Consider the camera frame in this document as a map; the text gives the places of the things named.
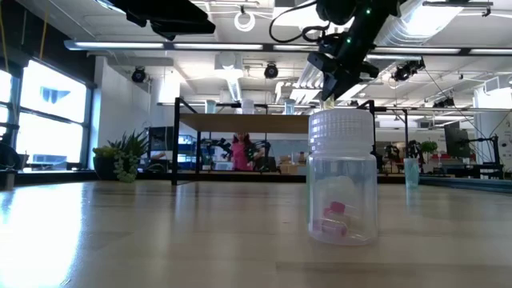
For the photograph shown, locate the black round ceiling fixture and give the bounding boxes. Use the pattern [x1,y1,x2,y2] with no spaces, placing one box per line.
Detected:
[263,62,280,80]
[130,66,147,84]

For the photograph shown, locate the black computer monitor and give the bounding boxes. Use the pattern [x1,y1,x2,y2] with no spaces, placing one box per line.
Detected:
[444,121,472,159]

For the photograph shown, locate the person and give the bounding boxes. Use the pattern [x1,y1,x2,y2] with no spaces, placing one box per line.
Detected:
[230,133,257,172]

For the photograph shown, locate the black aluminium table frame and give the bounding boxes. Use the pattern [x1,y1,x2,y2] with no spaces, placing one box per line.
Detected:
[0,170,512,195]

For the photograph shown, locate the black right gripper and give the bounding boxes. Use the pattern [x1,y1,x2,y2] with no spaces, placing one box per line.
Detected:
[306,50,380,102]

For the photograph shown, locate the cardboard box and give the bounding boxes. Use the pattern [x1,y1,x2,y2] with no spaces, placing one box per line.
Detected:
[278,154,307,175]

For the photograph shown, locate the white coiled cable ring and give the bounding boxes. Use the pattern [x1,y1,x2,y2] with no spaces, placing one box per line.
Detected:
[234,10,257,33]

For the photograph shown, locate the overhead light bar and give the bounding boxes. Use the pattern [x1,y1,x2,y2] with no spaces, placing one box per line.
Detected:
[63,38,512,57]

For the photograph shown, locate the black ceiling spotlight cluster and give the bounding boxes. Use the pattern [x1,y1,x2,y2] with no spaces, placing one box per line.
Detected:
[390,58,426,83]

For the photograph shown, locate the background green plant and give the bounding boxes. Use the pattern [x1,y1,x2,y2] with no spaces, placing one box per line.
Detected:
[419,139,439,155]

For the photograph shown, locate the potted green succulent plant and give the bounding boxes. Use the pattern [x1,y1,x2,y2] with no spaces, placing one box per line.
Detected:
[92,130,150,184]

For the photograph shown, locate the clear bottle pink contents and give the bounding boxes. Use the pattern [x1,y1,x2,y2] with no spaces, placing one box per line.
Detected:
[306,107,379,247]

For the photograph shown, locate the wooden shelf black metal legs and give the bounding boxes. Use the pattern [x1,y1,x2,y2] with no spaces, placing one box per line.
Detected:
[171,97,378,187]

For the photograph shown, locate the large window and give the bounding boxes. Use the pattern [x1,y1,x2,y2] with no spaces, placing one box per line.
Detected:
[0,58,95,171]

